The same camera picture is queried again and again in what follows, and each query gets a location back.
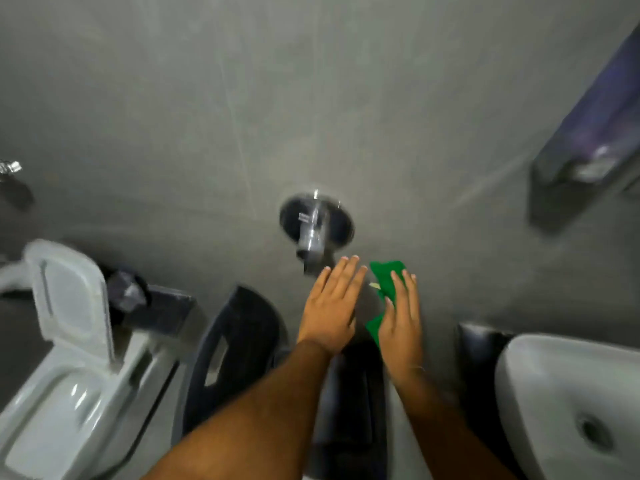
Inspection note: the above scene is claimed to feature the white wash basin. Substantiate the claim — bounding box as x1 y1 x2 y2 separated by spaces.
495 333 640 480

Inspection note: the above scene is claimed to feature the person's right hand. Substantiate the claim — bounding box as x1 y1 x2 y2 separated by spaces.
378 269 424 386

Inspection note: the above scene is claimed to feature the white toilet bowl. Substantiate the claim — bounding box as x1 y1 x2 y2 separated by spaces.
0 262 182 480

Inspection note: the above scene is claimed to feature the person's right forearm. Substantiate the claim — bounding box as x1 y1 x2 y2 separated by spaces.
389 366 518 480

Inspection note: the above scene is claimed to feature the dark blue plastic bucket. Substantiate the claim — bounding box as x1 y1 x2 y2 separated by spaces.
172 285 289 448

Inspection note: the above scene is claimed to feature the white toilet seat lid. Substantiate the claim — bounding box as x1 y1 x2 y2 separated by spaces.
23 239 117 366

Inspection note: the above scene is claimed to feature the grey wall dispenser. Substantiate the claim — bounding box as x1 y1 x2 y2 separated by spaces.
528 24 640 234

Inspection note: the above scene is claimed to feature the black wall fitting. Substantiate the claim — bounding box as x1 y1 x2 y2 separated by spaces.
100 266 197 338

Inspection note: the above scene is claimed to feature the person's left forearm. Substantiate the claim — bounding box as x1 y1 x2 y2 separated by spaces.
144 339 335 480

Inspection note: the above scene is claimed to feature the green scrub pad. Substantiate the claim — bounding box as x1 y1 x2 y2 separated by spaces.
364 261 409 346

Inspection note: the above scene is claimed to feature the chrome wall tap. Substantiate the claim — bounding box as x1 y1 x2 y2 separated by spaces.
278 191 355 275

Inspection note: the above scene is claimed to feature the person's left hand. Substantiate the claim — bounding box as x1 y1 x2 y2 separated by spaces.
297 255 369 356

